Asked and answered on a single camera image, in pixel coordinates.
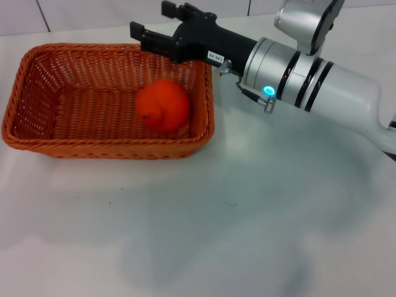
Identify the orange toy tangerine with stem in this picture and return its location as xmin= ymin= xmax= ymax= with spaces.
xmin=135 ymin=79 xmax=191 ymax=134

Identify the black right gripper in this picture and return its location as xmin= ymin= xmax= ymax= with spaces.
xmin=129 ymin=1 xmax=259 ymax=75

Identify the orange-brown woven wicker basket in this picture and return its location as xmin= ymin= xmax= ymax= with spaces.
xmin=1 ymin=42 xmax=217 ymax=160

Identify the black cable with metal connectors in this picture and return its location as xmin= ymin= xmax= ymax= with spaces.
xmin=215 ymin=58 xmax=277 ymax=114

